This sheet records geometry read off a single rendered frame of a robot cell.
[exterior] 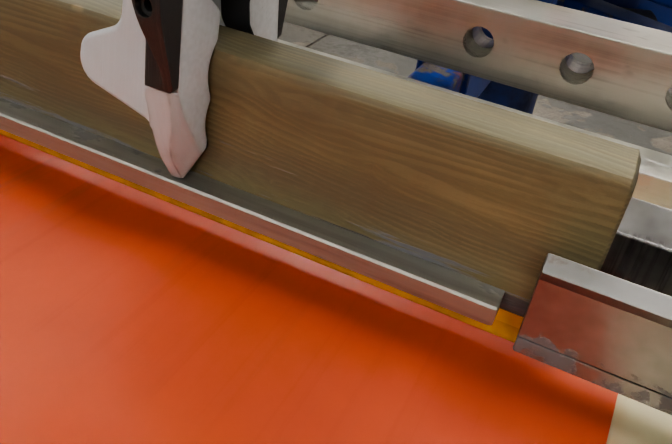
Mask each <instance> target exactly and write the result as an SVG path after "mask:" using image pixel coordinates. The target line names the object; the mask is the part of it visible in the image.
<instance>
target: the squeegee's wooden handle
mask: <svg viewBox="0 0 672 444"><path fill-rule="evenodd" d="M122 5H123V0H0V98H3V99H6V100H8V101H11V102H13V103H16V104H19V105H21V106H24V107H26V108H29V109H32V110H34V111H37V112H39V113H42V114H45V115H47V116H50V117H53V118H55V119H58V120H60V121H63V122H66V123H68V124H71V125H73V126H76V127H79V128H81V129H84V130H86V131H89V132H92V133H94V134H97V135H100V136H102V137H105V138H107V139H110V140H113V141H115V142H118V143H120V144H123V145H126V146H128V147H131V148H133V149H136V150H139V151H141V152H144V153H147V154H149V155H152V156H154V157H157V158H160V159H162V158H161V156H160V154H159V152H158V149H157V146H156V143H155V139H154V135H153V130H152V128H151V127H150V125H149V121H148V120H147V119H146V118H145V117H144V116H142V115H141V114H139V113H138V112H136V111H135V110H133V109H132V108H130V107H129V106H128V105H126V104H125V103H123V102H122V101H120V100H119V99H117V98H116V97H114V96H113V95H111V94H110V93H109V92H107V91H106V90H104V89H103V88H101V87H100V86H98V85H97V84H95V83H94V82H93V81H92V80H91V79H90V78H89V77H88V76H87V74H86V73H85V71H84V69H83V66H82V63H81V57H80V52H81V44H82V40H83V38H84V37H85V36H86V35H87V34H88V33H90V32H93V31H97V30H100V29H104V28H107V27H111V26H114V25H116V24H117V23H118V22H119V21H120V18H121V15H122ZM208 84H209V91H210V97H211V98H210V103H209V107H208V110H207V115H206V123H205V124H206V136H207V142H208V147H207V148H206V149H205V151H204V152H203V153H202V155H201V156H200V157H199V159H198V160H197V161H196V163H195V164H194V165H193V167H192V168H191V169H190V170H191V171H194V172H196V173H199V174H201V175H204V176H207V177H209V178H212V179H214V180H217V181H220V182H222V183H225V184H227V185H230V186H233V187H235V188H238V189H240V190H243V191H246V192H248V193H251V194H254V195H256V196H259V197H261V198H264V199H267V200H269V201H272V202H274V203H277V204H280V205H282V206H285V207H287V208H290V209H293V210H295V211H298V212H301V213H303V214H306V215H308V216H311V217H314V218H316V219H319V220H321V221H324V222H327V223H329V224H332V225H334V226H337V227H340V228H342V229H345V230H348V231H350V232H353V233H355V234H358V235H361V236H363V237H366V238H368V239H371V240H374V241H376V242H379V243H381V244H384V245H387V246H389V247H392V248H395V249H397V250H400V251H402V252H405V253H408V254H410V255H413V256H415V257H418V258H421V259H423V260H426V261H428V262H431V263H434V264H436V265H439V266H442V267H444V268H447V269H449V270H452V271H455V272H457V273H460V274H462V275H465V276H468V277H470V278H473V279H475V280H478V281H481V282H483V283H486V284H488V285H491V286H494V287H496V288H499V289H502V290H504V291H505V293H504V296H503V299H502V302H501V305H500V309H503V310H505V311H508V312H511V313H513V314H516V315H518V316H521V317H523V318H524V315H525V313H526V310H527V307H528V305H529V302H530V299H531V297H532V294H533V291H534V288H535V286H536V283H537V280H538V278H539V275H540V272H541V269H542V267H543V264H544V261H545V259H546V256H547V254H549V253H551V254H554V255H557V256H560V257H562V258H565V259H568V260H571V261H574V262H576V263H579V264H582V265H585V266H587V267H590V268H593V269H596V270H599V271H600V270H601V267H602V265H603V263H604V260H605V258H606V256H607V253H608V251H609V249H610V246H611V244H612V242H613V239H614V237H615V235H616V232H617V230H618V228H619V225H620V223H621V221H622V218H623V216H624V214H625V211H626V209H627V207H628V204H629V202H630V200H631V197H632V195H633V192H634V189H635V186H636V183H637V180H638V175H639V169H640V164H641V156H640V150H639V149H635V148H632V147H628V146H625V145H622V144H618V143H615V142H612V141H608V140H605V139H602V138H598V137H595V136H592V135H588V134H585V133H581V132H578V131H575V130H571V129H568V128H565V127H561V126H558V125H555V124H551V123H548V122H545V121H541V120H538V119H534V118H531V117H528V116H524V115H521V114H518V113H514V112H511V111H508V110H504V109H501V108H498V107H494V106H491V105H487V104H484V103H481V102H477V101H474V100H471V99H467V98H464V97H461V96H457V95H454V94H451V93H447V92H444V91H441V90H437V89H434V88H430V87H427V86H424V85H420V84H417V83H414V82H410V81H407V80H404V79H400V78H397V77H394V76H390V75H387V74H383V73H380V72H377V71H373V70H370V69H367V68H363V67H360V66H357V65H353V64H350V63H347V62H343V61H340V60H336V59H333V58H330V57H326V56H323V55H320V54H316V53H313V52H310V51H306V50H303V49H300V48H296V47H293V46H289V45H286V44H283V43H279V42H276V41H273V40H269V39H266V38H263V37H259V36H256V35H253V34H249V33H246V32H243V31H239V30H236V29H232V28H229V27H226V26H222V25H219V33H218V40H217V43H216V45H215V48H214V51H213V53H212V56H211V60H210V65H209V72H208Z"/></svg>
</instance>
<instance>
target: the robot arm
mask: <svg viewBox="0 0 672 444"><path fill-rule="evenodd" d="M287 3H288V0H123V5H122V15H121V18H120V21H119V22H118V23H117V24H116V25H114V26H111V27H107V28H104V29H100V30H97V31H93V32H90V33H88V34H87V35H86V36H85V37H84V38H83V40H82V44H81V52H80V57H81V63H82V66H83V69H84V71H85V73H86V74H87V76H88V77H89V78H90V79H91V80H92V81H93V82H94V83H95V84H97V85H98V86H100V87H101V88H103V89H104V90H106V91H107V92H109V93H110V94H111V95H113V96H114V97H116V98H117V99H119V100H120V101H122V102H123V103H125V104H126V105H128V106H129V107H130V108H132V109H133V110H135V111H136V112H138V113H139V114H141V115H142V116H144V117H145V118H146V119H147V120H148V121H149V125H150V127H151V128H152V130H153V135H154V139H155V143H156V146H157V149H158V152H159V154H160V156H161V158H162V160H163V162H164V164H165V166H166V167H167V169H168V171H169V172H170V174H171V175H172V176H174V177H177V178H184V177H185V176H186V175H187V174H188V172H189V171H190V169H191V168H192V167H193V165H194V164H195V163H196V161H197V160H198V159H199V157H200V156H201V155H202V153H203V152H204V151H205V149H206V148H207V147H208V142H207V136H206V124H205V123H206V115H207V110H208V107H209V103H210V98H211V97H210V91H209V84H208V72H209V65H210V60H211V56H212V53H213V51H214V48H215V45H216V43H217V40H218V33H219V25H222V26H226V27H229V28H232V29H236V30H239V31H243V32H246V33H249V34H253V35H256V36H259V37H263V38H266V39H269V40H273V41H276V42H277V38H278V37H280V36H281V34H282V29H283V24H284V19H285V13H286V8H287Z"/></svg>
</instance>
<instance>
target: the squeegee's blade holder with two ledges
mask: <svg viewBox="0 0 672 444"><path fill-rule="evenodd" d="M0 129H1V130H3V131H6V132H8V133H11V134H13V135H16V136H18V137H21V138H23V139H26V140H28V141H31V142H33V143H36V144H38V145H41V146H43V147H46V148H48V149H51V150H53V151H55V152H58V153H60V154H63V155H65V156H68V157H70V158H73V159H75V160H78V161H80V162H83V163H85V164H88V165H90V166H93V167H95V168H98V169H100V170H103V171H105V172H108V173H110V174H113V175H115V176H118V177H120V178H123V179H125V180H127V181H130V182H132V183H135V184H137V185H140V186H142V187H145V188H147V189H150V190H152V191H155V192H157V193H160V194H162V195H165V196H167V197H170V198H172V199H175V200H177V201H180V202H182V203H185V204H187V205H190V206H192V207H195V208H197V209H200V210H202V211H204V212H207V213H209V214H212V215H214V216H217V217H219V218H222V219H224V220H227V221H229V222H232V223H234V224H237V225H239V226H242V227H244V228H247V229H249V230H252V231H254V232H257V233H259V234H262V235H264V236H267V237H269V238H272V239H274V240H277V241H279V242H281V243H284V244H286V245H289V246H291V247H294V248H296V249H299V250H301V251H304V252H306V253H309V254H311V255H314V256H316V257H319V258H321V259H324V260H326V261H329V262H331V263H334V264H336V265H339V266H341V267H344V268H346V269H349V270H351V271H353V272H356V273H358V274H361V275H363V276H366V277H368V278H371V279H373V280H376V281H378V282H381V283H383V284H386V285H388V286H391V287H393V288H396V289H398V290H401V291H403V292H406V293H408V294H411V295H413V296H416V297H418V298H421V299H423V300H426V301H428V302H430V303H433V304H435V305H438V306H440V307H443V308H445V309H448V310H450V311H453V312H455V313H458V314H460V315H463V316H465V317H468V318H470V319H473V320H475V321H478V322H480V323H483V324H485V325H490V326H492V325H493V322H494V320H495V318H496V315H497V313H498V310H499V308H500V305H501V302H502V299H503V296H504V293H505V291H504V290H502V289H499V288H496V287H494V286H491V285H488V284H486V283H483V282H481V281H478V280H475V279H473V278H470V277H468V276H465V275H462V274H460V273H457V272H455V271H452V270H449V269H447V268H444V267H442V266H439V265H436V264H434V263H431V262H428V261H426V260H423V259H421V258H418V257H415V256H413V255H410V254H408V253H405V252H402V251H400V250H397V249H395V248H392V247H389V246H387V245H384V244H381V243H379V242H376V241H374V240H371V239H368V238H366V237H363V236H361V235H358V234H355V233H353V232H350V231H348V230H345V229H342V228H340V227H337V226H334V225H332V224H329V223H327V222H324V221H321V220H319V219H316V218H314V217H311V216H308V215H306V214H303V213H301V212H298V211H295V210H293V209H290V208H287V207H285V206H282V205H280V204H277V203H274V202H272V201H269V200H267V199H264V198H261V197H259V196H256V195H254V194H251V193H248V192H246V191H243V190H240V189H238V188H235V187H233V186H230V185H227V184H225V183H222V182H220V181H217V180H214V179H212V178H209V177H207V176H204V175H201V174H199V173H196V172H194V171H191V170H190V171H189V172H188V174H187V175H186V176H185V177H184V178H177V177H174V176H172V175H171V174H170V172H169V171H168V169H167V167H166V166H165V164H164V162H163V160H162V159H160V158H157V157H154V156H152V155H149V154H147V153H144V152H141V151H139V150H136V149H133V148H131V147H128V146H126V145H123V144H120V143H118V142H115V141H113V140H110V139H107V138H105V137H102V136H100V135H97V134H94V133H92V132H89V131H86V130H84V129H81V128H79V127H76V126H73V125H71V124H68V123H66V122H63V121H60V120H58V119H55V118H53V117H50V116H47V115H45V114H42V113H39V112H37V111H34V110H32V109H29V108H26V107H24V106H21V105H19V104H16V103H13V102H11V101H8V100H6V99H3V98H0Z"/></svg>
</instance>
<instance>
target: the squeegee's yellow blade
mask: <svg viewBox="0 0 672 444"><path fill-rule="evenodd" d="M495 319H496V320H499V321H501V322H504V323H506V324H509V325H511V326H514V327H516V328H519V329H520V326H521V323H522V321H523V317H521V316H518V315H516V314H513V313H511V312H508V311H505V310H503V309H500V308H499V310H498V313H497V315H496V318H495Z"/></svg>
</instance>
